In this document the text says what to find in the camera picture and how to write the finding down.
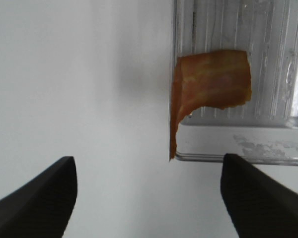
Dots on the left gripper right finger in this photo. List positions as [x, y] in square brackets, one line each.
[259, 206]

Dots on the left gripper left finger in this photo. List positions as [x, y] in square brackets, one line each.
[42, 207]

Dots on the brown bacon strip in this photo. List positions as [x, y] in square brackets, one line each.
[218, 79]

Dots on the left clear plastic tray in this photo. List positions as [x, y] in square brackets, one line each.
[265, 129]

